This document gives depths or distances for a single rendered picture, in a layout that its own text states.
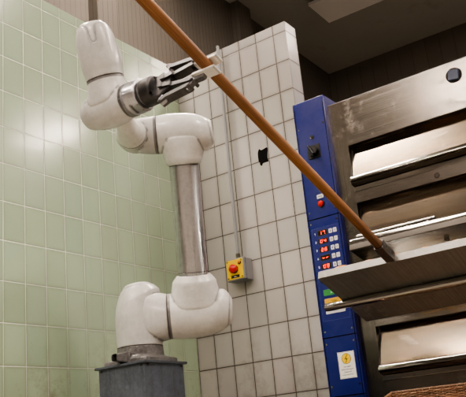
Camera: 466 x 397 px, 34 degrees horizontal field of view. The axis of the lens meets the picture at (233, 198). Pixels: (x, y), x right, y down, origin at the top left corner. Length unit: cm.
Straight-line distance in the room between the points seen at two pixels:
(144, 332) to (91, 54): 96
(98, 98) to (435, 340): 164
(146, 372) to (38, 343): 57
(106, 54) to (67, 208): 119
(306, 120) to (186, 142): 99
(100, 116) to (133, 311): 78
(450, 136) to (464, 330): 76
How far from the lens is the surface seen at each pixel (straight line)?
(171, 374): 257
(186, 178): 255
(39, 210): 303
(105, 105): 202
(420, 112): 321
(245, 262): 340
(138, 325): 255
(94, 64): 205
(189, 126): 255
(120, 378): 253
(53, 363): 294
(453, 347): 299
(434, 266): 257
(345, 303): 276
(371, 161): 324
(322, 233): 324
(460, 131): 313
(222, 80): 190
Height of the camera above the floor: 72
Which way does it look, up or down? 18 degrees up
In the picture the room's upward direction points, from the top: 6 degrees counter-clockwise
